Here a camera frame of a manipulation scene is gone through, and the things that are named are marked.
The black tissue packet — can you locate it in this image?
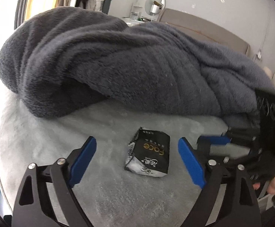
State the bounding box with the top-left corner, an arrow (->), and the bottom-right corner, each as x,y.
124,127 -> 170,177

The light grey bed mattress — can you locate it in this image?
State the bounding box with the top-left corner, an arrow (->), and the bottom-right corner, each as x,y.
0,86 -> 228,226

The beige bed headboard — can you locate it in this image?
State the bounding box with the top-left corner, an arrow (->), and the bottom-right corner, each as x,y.
158,8 -> 250,56

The round white vanity mirror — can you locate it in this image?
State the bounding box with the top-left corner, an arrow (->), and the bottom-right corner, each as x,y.
145,0 -> 166,16

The dark grey fleece blanket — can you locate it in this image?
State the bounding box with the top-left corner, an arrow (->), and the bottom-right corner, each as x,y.
0,7 -> 275,127

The grey curtain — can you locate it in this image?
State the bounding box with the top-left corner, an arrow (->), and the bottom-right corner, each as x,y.
14,0 -> 28,30

